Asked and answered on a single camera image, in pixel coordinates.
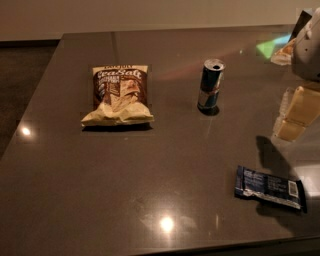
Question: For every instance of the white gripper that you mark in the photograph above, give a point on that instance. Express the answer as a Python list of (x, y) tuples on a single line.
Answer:
[(308, 53)]

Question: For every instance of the redbull can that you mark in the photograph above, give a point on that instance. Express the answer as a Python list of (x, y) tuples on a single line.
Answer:
[(212, 74)]

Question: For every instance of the dark blue snack bar wrapper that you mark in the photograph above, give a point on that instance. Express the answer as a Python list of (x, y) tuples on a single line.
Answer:
[(254, 184)]

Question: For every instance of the sea salt chips bag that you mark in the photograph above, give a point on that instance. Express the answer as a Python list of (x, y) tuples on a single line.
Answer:
[(119, 96)]

